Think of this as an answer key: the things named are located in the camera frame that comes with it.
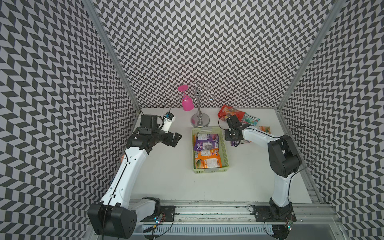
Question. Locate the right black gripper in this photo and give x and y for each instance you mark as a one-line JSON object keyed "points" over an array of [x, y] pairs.
{"points": [[227, 137]]}

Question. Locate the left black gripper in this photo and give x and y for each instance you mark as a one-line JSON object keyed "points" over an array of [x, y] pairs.
{"points": [[168, 141]]}

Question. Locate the green Fox's candy bag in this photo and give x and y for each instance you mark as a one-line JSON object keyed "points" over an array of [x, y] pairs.
{"points": [[249, 119]]}

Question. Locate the red candy bag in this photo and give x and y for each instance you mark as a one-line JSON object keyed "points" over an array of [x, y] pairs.
{"points": [[227, 111]]}

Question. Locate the light green plastic basket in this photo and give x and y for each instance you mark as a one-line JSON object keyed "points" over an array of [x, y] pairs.
{"points": [[222, 149]]}

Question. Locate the purple candy bag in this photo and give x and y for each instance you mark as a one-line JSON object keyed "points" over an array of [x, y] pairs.
{"points": [[207, 141], [236, 143]]}

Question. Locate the orange yellow Fox's candy bag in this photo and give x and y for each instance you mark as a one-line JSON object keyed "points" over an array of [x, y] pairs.
{"points": [[195, 143]]}

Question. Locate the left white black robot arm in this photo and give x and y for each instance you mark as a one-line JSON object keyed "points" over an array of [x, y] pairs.
{"points": [[114, 215]]}

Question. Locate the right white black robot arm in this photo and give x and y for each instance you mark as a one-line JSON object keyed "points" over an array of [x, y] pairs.
{"points": [[284, 159]]}

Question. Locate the silver metal glass rack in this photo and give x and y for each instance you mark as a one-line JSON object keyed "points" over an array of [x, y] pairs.
{"points": [[199, 119]]}

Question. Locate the pink plastic wine glass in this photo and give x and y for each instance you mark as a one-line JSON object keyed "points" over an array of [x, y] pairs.
{"points": [[187, 101]]}

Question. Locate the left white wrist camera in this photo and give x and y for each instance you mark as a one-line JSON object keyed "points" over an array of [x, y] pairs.
{"points": [[169, 118]]}

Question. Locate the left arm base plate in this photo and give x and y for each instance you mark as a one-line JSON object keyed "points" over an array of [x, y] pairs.
{"points": [[167, 212]]}

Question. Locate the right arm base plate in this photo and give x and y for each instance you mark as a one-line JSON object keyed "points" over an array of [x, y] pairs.
{"points": [[274, 214]]}

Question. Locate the aluminium front rail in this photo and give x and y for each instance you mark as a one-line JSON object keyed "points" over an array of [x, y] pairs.
{"points": [[234, 213]]}

